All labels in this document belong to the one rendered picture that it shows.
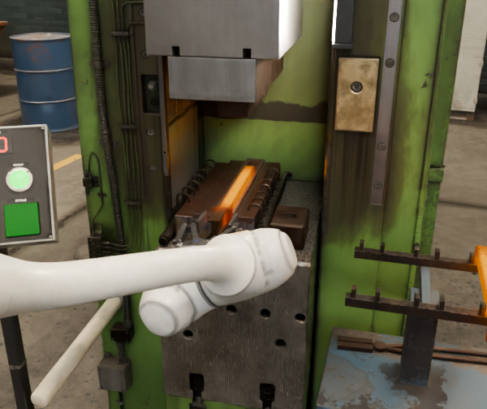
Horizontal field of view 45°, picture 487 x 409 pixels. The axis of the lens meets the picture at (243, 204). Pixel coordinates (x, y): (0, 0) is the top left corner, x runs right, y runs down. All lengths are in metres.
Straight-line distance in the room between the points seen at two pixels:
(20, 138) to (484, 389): 1.19
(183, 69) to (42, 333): 1.78
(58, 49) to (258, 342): 4.73
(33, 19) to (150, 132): 7.84
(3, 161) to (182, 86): 0.45
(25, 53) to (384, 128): 4.80
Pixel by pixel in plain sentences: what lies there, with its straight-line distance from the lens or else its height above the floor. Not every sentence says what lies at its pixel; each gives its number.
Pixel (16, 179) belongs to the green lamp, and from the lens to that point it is 1.45.
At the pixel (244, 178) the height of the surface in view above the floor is 1.01.
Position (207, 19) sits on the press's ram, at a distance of 1.31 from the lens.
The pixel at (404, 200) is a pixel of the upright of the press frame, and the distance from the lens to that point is 1.51.
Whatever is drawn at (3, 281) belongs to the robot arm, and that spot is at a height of 1.23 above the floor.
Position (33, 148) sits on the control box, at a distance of 1.47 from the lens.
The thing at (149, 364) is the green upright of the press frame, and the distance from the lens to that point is 1.91.
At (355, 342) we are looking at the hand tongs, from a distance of 1.47.
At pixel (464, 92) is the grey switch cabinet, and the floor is 0.30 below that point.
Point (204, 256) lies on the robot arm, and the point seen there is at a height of 1.15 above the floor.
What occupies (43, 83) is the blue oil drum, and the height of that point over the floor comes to 0.48.
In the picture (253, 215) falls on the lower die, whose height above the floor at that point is 0.99.
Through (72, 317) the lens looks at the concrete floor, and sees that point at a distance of 2.92.
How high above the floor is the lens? 1.56
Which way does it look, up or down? 23 degrees down
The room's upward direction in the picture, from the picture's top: straight up
